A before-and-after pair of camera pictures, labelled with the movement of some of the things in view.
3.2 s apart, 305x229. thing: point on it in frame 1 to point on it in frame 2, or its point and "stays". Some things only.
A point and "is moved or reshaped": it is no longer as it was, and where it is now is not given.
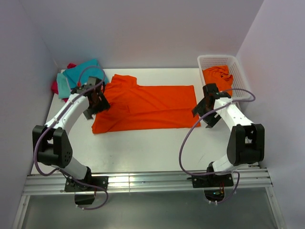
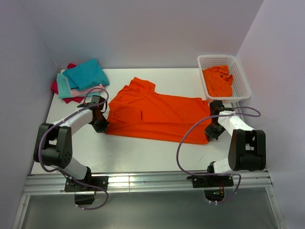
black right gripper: (212, 120) to (210, 135)
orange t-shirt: (133, 107) is moved or reshaped
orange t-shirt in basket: (219, 75) stays
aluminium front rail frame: (35, 185) stays
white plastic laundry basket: (240, 91) stays
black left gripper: (104, 105) to (101, 129)
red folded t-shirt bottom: (54, 87) stays
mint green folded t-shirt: (63, 89) stays
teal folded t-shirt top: (79, 75) stays
